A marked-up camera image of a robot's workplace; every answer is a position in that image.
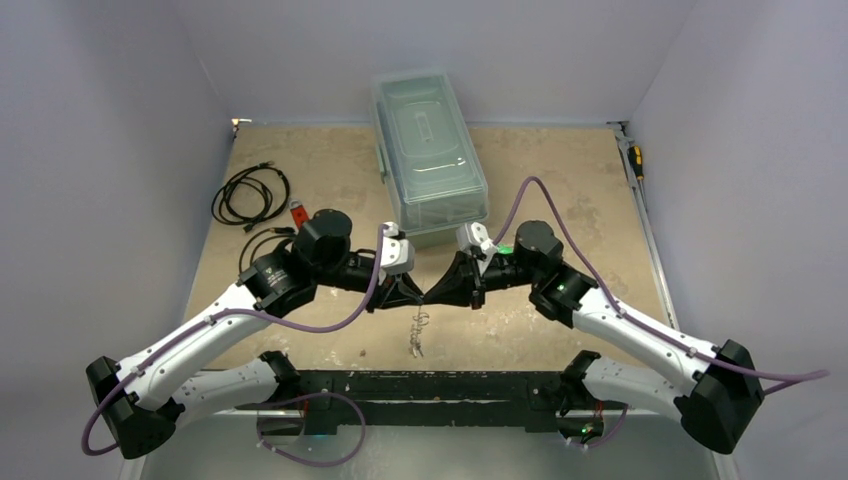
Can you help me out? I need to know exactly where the metal key organizer plate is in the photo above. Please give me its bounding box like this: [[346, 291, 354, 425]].
[[409, 307, 430, 358]]

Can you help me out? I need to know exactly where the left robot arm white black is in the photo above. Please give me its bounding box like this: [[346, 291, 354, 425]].
[[86, 209, 423, 459]]

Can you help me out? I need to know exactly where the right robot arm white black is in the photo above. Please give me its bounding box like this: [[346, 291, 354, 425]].
[[423, 220, 765, 454]]

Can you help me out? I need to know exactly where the clear plastic storage box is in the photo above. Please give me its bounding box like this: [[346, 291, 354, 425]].
[[371, 69, 489, 250]]

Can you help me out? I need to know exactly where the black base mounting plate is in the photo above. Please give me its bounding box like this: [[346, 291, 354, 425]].
[[261, 369, 627, 439]]

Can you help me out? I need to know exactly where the yellow black screwdriver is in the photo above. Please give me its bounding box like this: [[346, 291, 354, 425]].
[[627, 145, 644, 182]]

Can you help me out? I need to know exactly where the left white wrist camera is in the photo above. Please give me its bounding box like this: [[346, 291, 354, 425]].
[[379, 222, 415, 281]]

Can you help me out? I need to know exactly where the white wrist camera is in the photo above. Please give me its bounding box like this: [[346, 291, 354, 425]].
[[456, 222, 498, 274], [379, 222, 415, 281]]

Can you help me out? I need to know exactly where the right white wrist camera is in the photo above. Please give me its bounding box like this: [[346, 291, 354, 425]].
[[456, 222, 498, 274]]

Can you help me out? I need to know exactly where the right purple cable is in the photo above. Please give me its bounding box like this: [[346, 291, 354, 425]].
[[490, 176, 831, 452]]

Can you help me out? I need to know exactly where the black usb cable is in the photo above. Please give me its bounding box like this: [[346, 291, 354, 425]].
[[238, 227, 299, 274]]

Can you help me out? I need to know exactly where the coiled black cable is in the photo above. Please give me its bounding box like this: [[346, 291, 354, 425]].
[[211, 162, 291, 228]]

